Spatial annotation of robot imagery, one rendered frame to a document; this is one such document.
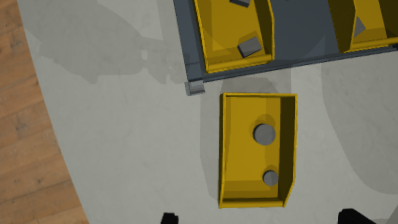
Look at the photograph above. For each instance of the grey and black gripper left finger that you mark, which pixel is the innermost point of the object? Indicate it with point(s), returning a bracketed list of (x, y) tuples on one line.
[(169, 218)]

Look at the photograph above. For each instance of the yellow open-front bin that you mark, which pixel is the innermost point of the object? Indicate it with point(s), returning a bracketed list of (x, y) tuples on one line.
[(223, 25), (242, 161), (380, 17)]

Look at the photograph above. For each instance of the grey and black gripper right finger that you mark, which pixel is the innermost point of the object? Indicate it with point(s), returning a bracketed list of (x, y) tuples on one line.
[(351, 216)]

